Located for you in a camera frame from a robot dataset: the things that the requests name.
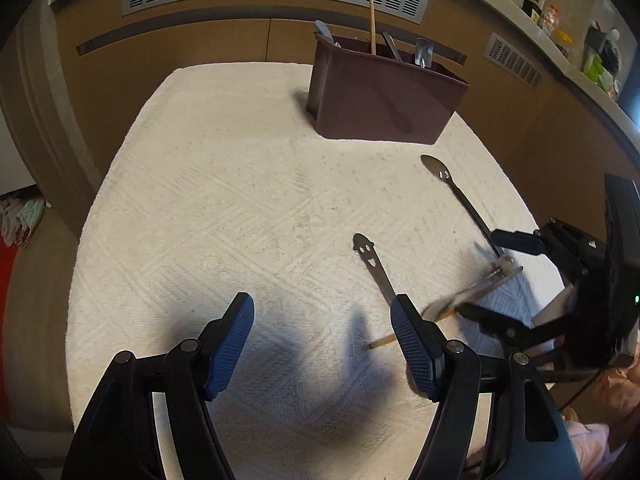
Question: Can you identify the smiley face metal spoon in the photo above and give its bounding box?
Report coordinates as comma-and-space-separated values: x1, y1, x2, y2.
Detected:
352, 233, 396, 306

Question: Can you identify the textured handle metal spoon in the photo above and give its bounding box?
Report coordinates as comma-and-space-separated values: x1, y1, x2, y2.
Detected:
413, 38, 435, 68

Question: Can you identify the wooden chopstick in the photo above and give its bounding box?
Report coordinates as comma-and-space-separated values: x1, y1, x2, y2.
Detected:
363, 304, 456, 350
369, 0, 376, 56

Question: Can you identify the pink sleeve forearm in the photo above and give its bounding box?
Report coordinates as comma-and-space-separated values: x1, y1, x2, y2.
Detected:
562, 353, 640, 480

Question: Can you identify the white ball end spoon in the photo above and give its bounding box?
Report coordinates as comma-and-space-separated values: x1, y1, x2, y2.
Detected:
421, 256, 523, 322

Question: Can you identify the brown plastic spoon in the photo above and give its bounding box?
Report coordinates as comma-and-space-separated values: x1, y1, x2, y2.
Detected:
421, 154, 503, 257

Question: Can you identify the white textured table cloth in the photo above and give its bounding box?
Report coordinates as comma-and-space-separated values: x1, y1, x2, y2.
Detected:
66, 63, 537, 479

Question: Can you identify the right cabinet vent grille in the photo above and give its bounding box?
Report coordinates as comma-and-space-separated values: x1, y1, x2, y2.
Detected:
484, 32, 542, 89

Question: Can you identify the maroon plastic utensil caddy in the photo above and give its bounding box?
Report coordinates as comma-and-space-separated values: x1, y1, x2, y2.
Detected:
306, 34, 469, 145

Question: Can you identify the red floor mat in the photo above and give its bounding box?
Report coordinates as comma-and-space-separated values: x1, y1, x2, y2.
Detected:
0, 242, 18, 419

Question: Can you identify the black shovel handle utensil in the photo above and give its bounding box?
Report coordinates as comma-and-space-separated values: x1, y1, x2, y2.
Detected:
382, 32, 402, 62

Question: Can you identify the light blue utensil handle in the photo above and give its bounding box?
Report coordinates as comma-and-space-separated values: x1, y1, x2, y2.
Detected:
314, 20, 341, 48

